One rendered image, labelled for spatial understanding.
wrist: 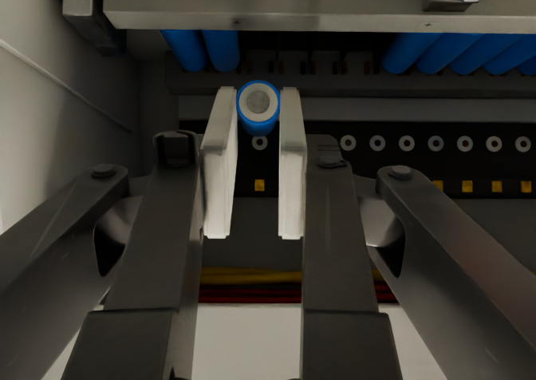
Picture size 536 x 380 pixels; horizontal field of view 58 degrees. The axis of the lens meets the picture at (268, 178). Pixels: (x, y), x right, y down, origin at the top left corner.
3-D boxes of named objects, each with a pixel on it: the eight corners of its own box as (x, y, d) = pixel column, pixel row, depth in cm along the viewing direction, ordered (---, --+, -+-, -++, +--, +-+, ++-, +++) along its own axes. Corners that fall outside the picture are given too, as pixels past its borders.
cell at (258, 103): (281, 113, 25) (289, 93, 19) (264, 143, 25) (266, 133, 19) (252, 96, 25) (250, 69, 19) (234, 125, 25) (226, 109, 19)
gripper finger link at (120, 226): (198, 250, 13) (84, 250, 13) (214, 172, 17) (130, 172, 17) (195, 199, 12) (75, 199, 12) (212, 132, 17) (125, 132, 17)
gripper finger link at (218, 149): (229, 239, 15) (203, 240, 15) (238, 154, 21) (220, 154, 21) (226, 147, 13) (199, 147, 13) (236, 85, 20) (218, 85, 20)
